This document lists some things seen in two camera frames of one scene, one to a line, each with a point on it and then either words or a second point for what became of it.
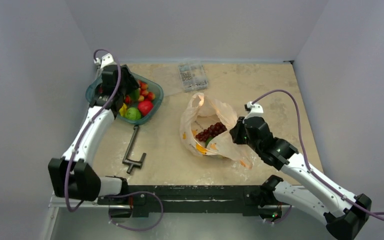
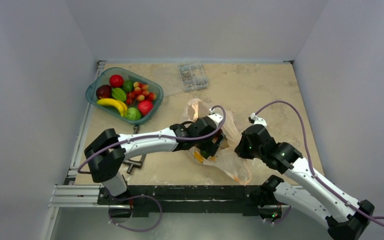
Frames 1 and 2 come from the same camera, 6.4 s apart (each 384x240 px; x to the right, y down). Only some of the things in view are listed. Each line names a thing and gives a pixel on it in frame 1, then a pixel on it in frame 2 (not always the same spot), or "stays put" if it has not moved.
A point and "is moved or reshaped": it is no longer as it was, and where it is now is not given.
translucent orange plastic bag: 199,112 is moved or reshaped
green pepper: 135,95 is moved or reshaped
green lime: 133,113 stays put
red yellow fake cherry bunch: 144,93 stays put
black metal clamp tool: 132,163 stays put
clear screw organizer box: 193,77 stays put
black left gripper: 131,82 -> 210,146
